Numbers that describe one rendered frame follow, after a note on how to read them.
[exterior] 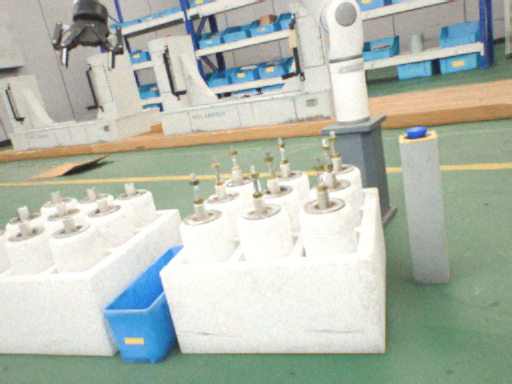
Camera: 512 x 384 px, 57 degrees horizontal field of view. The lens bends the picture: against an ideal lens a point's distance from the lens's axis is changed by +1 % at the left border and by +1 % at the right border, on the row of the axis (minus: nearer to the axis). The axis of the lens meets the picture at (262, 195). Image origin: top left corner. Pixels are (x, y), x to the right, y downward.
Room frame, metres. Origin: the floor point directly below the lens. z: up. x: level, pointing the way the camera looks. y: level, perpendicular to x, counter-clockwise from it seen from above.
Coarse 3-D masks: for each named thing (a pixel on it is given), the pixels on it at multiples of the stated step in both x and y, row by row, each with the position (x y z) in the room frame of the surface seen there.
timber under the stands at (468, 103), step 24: (384, 96) 3.50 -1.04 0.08; (408, 96) 3.24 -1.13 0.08; (432, 96) 3.03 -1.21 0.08; (456, 96) 2.83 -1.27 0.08; (480, 96) 2.65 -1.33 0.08; (504, 96) 2.50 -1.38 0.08; (336, 120) 2.83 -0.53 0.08; (408, 120) 2.59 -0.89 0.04; (432, 120) 2.51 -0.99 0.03; (456, 120) 2.45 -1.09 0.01; (96, 144) 4.10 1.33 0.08; (120, 144) 3.91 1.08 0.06; (144, 144) 3.76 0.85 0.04; (168, 144) 3.61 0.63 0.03; (192, 144) 3.48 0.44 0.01
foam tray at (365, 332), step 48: (192, 288) 0.79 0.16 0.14; (240, 288) 0.76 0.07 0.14; (288, 288) 0.73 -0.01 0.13; (336, 288) 0.71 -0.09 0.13; (384, 288) 0.86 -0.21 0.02; (192, 336) 0.80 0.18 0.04; (240, 336) 0.77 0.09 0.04; (288, 336) 0.74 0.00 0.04; (336, 336) 0.71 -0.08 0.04; (384, 336) 0.72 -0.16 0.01
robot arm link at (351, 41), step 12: (336, 0) 1.28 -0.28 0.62; (348, 0) 1.28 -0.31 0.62; (324, 12) 1.31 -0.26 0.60; (336, 12) 1.27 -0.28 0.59; (348, 12) 1.28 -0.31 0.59; (360, 12) 1.29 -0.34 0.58; (324, 24) 1.32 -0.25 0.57; (336, 24) 1.28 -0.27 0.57; (348, 24) 1.28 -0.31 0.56; (360, 24) 1.29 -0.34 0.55; (336, 36) 1.28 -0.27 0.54; (348, 36) 1.28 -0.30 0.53; (360, 36) 1.29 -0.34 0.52; (336, 48) 1.28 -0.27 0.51; (348, 48) 1.28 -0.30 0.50; (360, 48) 1.29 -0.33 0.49; (336, 60) 1.29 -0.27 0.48; (348, 60) 1.28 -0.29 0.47
